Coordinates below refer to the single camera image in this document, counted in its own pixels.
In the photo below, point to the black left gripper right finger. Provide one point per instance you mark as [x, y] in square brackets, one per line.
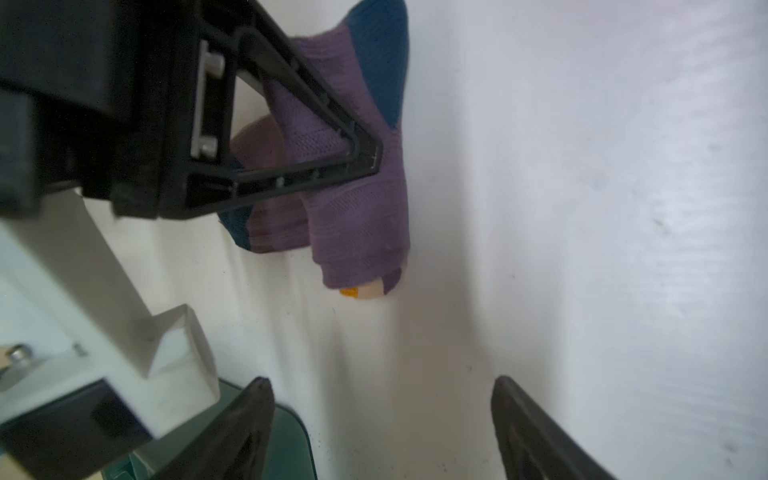
[531, 444]

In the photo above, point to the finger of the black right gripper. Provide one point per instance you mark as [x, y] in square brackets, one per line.
[214, 43]

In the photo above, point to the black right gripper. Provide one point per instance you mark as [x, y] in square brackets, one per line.
[86, 101]

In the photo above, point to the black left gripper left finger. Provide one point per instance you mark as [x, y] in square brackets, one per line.
[234, 444]

